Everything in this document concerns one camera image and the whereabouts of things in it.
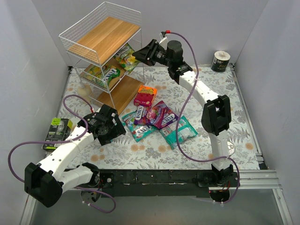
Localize green yellow Fox's candy bag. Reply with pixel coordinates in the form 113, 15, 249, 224
80, 64, 120, 89
113, 43, 140, 72

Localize purple Fox's berries candy bag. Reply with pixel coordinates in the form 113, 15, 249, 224
150, 106, 178, 130
134, 101, 166, 129

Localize floral patterned table mat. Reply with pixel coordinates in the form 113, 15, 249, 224
68, 67, 259, 170

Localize white wire wooden shelf rack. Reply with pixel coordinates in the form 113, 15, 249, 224
59, 2, 145, 113

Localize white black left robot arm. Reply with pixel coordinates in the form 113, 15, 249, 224
24, 105, 126, 208

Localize teal mint candy bag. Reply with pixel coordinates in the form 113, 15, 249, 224
122, 111, 157, 142
160, 116, 198, 150

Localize black green product box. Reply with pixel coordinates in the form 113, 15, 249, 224
45, 118, 73, 142

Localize red orange candy box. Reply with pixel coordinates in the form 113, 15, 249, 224
134, 85, 158, 106

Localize metal tin can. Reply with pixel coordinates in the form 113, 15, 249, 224
227, 141, 236, 157

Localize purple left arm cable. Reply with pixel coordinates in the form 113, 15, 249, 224
8, 95, 117, 213

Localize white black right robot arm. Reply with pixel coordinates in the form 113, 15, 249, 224
132, 39, 233, 185

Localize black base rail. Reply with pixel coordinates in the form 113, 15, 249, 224
77, 167, 241, 197

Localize cream liquid bottle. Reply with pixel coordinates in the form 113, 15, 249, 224
77, 82, 92, 98

